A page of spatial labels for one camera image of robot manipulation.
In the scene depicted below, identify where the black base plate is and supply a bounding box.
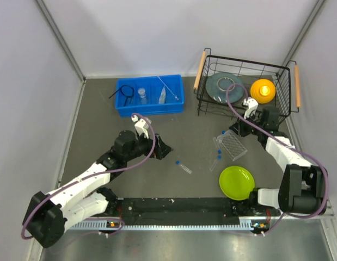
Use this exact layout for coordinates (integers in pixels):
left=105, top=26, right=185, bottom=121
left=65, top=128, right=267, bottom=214
left=106, top=197, right=252, bottom=225

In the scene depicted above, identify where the blue plastic bin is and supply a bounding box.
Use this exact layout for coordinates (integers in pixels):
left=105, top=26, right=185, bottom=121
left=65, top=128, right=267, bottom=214
left=114, top=74, right=185, bottom=117

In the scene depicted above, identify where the black wire basket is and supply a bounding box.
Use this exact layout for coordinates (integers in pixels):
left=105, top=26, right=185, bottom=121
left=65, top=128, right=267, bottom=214
left=193, top=48, right=301, bottom=122

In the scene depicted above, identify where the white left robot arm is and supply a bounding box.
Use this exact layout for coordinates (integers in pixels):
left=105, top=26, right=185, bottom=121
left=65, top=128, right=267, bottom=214
left=22, top=130, right=173, bottom=248

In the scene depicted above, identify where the clear test tube rack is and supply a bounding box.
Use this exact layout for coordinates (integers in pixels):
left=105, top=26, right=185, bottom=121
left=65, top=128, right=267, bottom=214
left=216, top=130, right=248, bottom=161

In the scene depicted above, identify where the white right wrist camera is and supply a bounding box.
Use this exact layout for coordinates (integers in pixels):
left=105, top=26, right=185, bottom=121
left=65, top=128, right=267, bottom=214
left=242, top=97, right=259, bottom=119

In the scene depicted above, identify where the lime green plate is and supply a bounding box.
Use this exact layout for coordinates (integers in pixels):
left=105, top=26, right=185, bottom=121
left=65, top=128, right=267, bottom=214
left=219, top=166, right=255, bottom=201

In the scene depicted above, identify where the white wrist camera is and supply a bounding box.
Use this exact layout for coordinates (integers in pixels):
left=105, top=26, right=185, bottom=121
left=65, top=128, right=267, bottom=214
left=242, top=97, right=259, bottom=119
left=131, top=115, right=151, bottom=139

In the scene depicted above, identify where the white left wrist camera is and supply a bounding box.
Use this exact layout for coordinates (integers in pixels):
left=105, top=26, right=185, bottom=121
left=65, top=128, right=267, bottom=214
left=131, top=115, right=151, bottom=139

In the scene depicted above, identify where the orange collapsible funnel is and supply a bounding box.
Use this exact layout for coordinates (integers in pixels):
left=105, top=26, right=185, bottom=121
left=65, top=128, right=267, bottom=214
left=250, top=79, right=276, bottom=104

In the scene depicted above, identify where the small clear glass funnel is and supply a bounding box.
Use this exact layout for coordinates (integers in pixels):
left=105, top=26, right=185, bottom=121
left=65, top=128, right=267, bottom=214
left=157, top=76, right=179, bottom=101

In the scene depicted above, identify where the blue-capped test tube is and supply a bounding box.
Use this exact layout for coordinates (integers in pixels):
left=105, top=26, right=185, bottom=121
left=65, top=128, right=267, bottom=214
left=218, top=130, right=226, bottom=142
left=176, top=160, right=192, bottom=174
left=210, top=155, right=222, bottom=172
left=213, top=137, right=222, bottom=154

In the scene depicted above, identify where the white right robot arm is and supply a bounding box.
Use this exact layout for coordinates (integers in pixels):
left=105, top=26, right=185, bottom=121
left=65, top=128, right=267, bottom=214
left=230, top=108, right=327, bottom=217

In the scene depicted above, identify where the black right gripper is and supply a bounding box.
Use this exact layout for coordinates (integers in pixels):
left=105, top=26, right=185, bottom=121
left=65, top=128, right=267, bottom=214
left=229, top=110, right=265, bottom=138

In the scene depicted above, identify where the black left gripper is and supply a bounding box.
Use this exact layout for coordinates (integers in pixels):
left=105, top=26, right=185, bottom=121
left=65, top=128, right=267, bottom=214
left=125, top=130, right=173, bottom=162

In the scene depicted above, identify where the grey slotted cable duct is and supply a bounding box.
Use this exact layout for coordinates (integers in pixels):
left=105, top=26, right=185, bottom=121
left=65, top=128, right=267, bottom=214
left=70, top=219, right=268, bottom=232

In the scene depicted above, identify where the blue-grey ceramic plate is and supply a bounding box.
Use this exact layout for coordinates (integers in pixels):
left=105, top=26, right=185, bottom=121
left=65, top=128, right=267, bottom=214
left=205, top=72, right=244, bottom=104

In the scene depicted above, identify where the clear plastic bag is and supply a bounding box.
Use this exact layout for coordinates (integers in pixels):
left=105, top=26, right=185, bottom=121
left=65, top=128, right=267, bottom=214
left=158, top=86, right=166, bottom=104

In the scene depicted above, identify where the black ring stand clamp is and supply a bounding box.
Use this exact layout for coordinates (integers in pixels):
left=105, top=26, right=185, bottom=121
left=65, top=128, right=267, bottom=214
left=109, top=84, right=134, bottom=107

